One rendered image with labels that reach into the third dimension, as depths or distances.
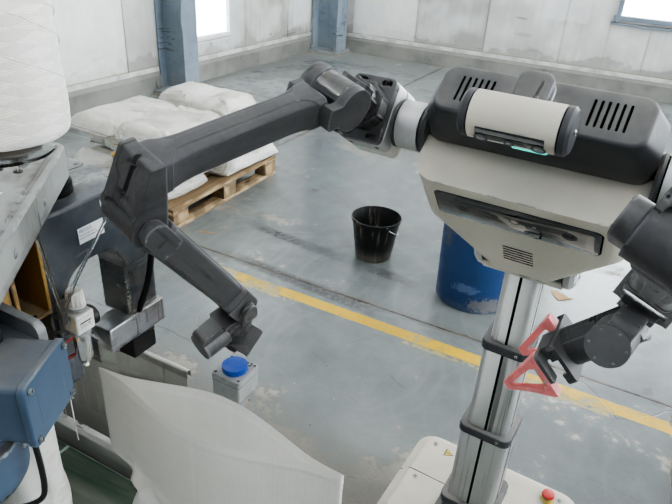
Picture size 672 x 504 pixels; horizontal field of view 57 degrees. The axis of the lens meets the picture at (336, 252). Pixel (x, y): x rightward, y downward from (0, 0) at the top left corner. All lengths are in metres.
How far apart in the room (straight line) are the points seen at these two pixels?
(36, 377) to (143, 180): 0.26
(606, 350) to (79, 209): 0.83
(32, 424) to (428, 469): 1.49
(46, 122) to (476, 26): 8.43
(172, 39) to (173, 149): 6.24
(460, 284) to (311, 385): 0.99
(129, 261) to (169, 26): 5.94
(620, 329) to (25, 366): 0.71
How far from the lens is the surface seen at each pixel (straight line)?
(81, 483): 1.92
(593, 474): 2.63
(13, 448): 0.91
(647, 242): 0.51
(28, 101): 0.76
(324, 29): 9.69
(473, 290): 3.22
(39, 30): 0.77
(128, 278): 1.24
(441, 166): 1.11
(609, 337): 0.85
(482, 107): 0.91
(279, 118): 0.94
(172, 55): 7.11
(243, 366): 1.46
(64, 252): 1.11
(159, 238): 0.86
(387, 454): 2.46
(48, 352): 0.81
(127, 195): 0.86
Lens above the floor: 1.78
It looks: 29 degrees down
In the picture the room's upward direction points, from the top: 4 degrees clockwise
